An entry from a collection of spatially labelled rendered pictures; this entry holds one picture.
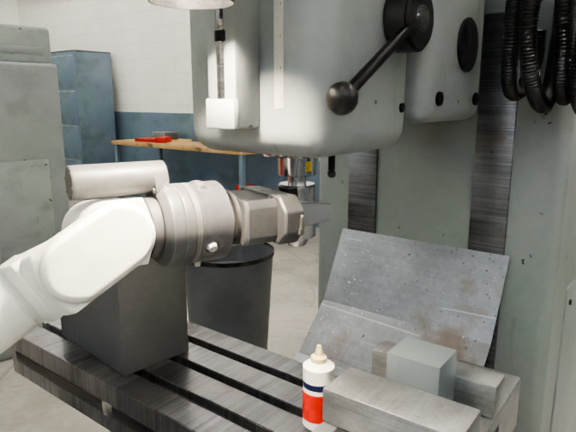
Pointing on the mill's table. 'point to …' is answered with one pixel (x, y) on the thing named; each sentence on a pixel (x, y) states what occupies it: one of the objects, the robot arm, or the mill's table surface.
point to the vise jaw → (392, 407)
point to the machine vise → (466, 392)
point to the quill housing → (309, 81)
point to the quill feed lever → (419, 10)
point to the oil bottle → (312, 418)
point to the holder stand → (135, 320)
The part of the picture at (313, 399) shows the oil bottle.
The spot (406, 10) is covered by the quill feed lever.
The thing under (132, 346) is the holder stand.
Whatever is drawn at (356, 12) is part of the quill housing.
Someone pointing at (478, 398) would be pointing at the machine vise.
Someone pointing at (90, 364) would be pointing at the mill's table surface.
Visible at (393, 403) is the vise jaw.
